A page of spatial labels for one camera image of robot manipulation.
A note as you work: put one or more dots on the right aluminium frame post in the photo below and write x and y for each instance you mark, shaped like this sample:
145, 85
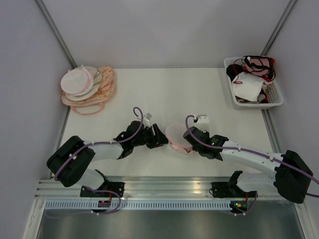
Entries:
279, 26

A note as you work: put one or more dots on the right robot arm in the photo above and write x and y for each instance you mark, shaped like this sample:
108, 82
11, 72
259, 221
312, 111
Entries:
287, 174

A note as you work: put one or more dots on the red black bra in basket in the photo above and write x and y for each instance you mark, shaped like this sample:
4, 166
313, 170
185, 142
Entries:
259, 66

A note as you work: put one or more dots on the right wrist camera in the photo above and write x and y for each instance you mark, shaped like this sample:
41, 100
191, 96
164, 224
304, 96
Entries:
201, 122

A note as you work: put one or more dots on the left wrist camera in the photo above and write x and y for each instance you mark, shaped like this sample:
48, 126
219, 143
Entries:
147, 120

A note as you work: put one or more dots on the left aluminium frame post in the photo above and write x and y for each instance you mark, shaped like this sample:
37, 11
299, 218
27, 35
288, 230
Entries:
40, 4

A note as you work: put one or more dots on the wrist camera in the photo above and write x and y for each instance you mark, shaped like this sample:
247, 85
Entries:
147, 120
201, 122

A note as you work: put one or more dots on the white bra in basket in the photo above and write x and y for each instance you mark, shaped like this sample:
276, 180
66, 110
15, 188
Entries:
247, 86

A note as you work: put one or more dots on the white slotted cable duct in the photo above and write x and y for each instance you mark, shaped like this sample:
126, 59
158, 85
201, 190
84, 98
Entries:
140, 204

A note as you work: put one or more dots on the white plastic basket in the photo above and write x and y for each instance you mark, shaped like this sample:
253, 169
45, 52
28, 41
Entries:
274, 98

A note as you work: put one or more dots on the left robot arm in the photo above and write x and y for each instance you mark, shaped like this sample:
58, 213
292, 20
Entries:
70, 163

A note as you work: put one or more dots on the aluminium front rail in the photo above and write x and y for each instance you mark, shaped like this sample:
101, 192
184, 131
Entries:
140, 188

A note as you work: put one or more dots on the stack of laundry bags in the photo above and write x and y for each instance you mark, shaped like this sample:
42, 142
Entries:
93, 101

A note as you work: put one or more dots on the top white pink laundry bag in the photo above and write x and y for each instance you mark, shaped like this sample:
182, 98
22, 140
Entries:
77, 82

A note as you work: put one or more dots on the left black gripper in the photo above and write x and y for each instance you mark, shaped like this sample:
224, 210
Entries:
159, 140

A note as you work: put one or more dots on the aluminium frame post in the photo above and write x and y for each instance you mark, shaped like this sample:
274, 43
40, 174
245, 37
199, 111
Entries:
279, 26
40, 4

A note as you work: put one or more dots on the white pink mesh laundry bag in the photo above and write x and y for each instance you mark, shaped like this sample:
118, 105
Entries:
174, 133

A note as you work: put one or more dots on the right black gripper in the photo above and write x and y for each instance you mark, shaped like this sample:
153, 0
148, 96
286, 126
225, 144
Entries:
207, 133

